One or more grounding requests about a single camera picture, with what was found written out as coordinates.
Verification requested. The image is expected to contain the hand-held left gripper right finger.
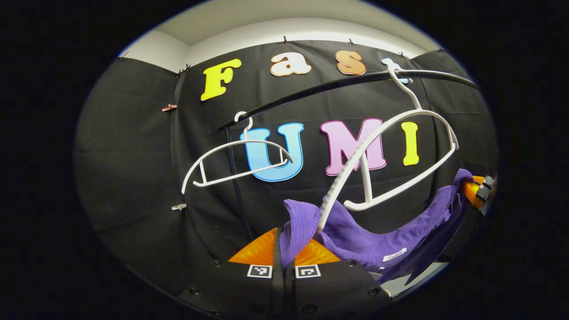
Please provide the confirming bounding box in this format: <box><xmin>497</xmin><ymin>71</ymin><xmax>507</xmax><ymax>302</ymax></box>
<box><xmin>284</xmin><ymin>238</ymin><xmax>393</xmax><ymax>319</ymax></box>

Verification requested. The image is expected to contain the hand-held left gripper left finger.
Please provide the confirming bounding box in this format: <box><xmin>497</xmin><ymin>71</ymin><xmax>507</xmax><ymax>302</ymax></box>
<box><xmin>178</xmin><ymin>227</ymin><xmax>285</xmax><ymax>319</ymax></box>

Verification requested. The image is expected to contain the purple knit garment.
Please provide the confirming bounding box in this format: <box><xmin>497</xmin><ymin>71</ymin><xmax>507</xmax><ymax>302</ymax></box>
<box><xmin>280</xmin><ymin>168</ymin><xmax>474</xmax><ymax>285</ymax></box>

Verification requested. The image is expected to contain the white plastic hanger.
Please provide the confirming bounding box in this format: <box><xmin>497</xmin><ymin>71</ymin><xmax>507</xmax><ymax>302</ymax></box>
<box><xmin>316</xmin><ymin>66</ymin><xmax>460</xmax><ymax>232</ymax></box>
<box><xmin>181</xmin><ymin>111</ymin><xmax>295</xmax><ymax>196</ymax></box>

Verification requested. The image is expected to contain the black clothes rack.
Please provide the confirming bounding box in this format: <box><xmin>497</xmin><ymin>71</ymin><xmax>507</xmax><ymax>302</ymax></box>
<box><xmin>219</xmin><ymin>69</ymin><xmax>478</xmax><ymax>243</ymax></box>

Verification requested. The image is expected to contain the row of black backdrop clips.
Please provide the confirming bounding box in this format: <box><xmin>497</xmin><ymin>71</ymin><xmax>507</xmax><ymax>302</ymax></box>
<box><xmin>118</xmin><ymin>35</ymin><xmax>445</xmax><ymax>77</ymax></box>

